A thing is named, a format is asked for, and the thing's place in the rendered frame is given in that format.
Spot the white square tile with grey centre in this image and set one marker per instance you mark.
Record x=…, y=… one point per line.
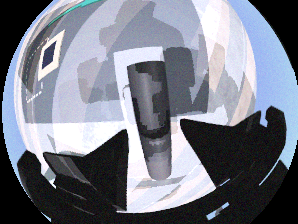
x=50, y=56

